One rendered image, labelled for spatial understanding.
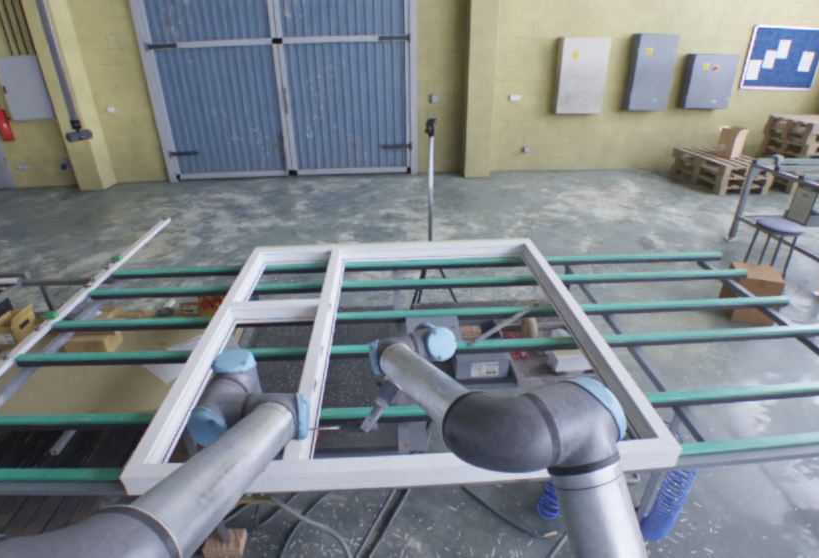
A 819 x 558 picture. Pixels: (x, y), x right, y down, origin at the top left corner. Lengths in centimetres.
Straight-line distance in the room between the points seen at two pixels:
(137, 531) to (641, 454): 120
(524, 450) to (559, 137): 741
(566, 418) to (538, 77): 717
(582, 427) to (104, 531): 60
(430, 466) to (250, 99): 685
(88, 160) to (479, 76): 604
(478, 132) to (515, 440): 663
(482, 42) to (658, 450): 626
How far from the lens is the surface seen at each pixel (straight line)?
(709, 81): 872
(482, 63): 708
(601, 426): 76
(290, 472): 128
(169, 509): 56
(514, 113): 767
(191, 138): 801
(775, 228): 461
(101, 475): 157
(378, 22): 729
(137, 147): 849
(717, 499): 272
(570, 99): 771
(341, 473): 126
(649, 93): 822
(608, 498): 78
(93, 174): 851
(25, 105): 899
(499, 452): 71
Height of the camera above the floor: 190
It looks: 28 degrees down
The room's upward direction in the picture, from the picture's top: 1 degrees counter-clockwise
